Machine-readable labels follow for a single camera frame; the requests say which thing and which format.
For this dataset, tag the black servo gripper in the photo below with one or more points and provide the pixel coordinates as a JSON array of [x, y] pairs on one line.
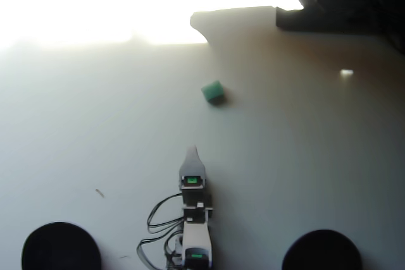
[[191, 184]]

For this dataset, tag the blue foam cube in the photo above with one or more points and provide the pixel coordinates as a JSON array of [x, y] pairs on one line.
[[214, 92]]

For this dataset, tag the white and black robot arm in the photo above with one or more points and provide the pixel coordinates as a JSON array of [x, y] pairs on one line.
[[196, 232]]

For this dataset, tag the black round bowl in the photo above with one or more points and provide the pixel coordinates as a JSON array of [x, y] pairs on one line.
[[321, 251], [60, 248]]

